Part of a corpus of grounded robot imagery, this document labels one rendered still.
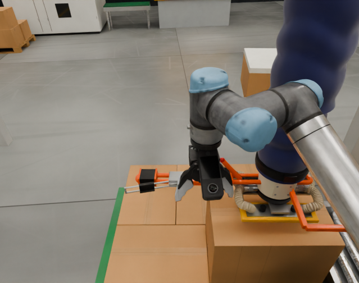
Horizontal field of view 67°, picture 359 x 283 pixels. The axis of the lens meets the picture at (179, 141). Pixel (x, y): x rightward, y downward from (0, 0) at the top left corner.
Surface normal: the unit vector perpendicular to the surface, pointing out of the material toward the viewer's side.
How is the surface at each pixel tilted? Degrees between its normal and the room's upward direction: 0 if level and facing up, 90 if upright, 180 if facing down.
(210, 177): 28
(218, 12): 90
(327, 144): 40
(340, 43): 72
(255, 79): 90
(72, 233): 0
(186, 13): 90
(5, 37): 90
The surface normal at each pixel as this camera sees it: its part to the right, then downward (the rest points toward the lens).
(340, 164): -0.14, -0.22
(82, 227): -0.02, -0.79
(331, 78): 0.24, 0.33
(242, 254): -0.01, 0.61
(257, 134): 0.50, 0.52
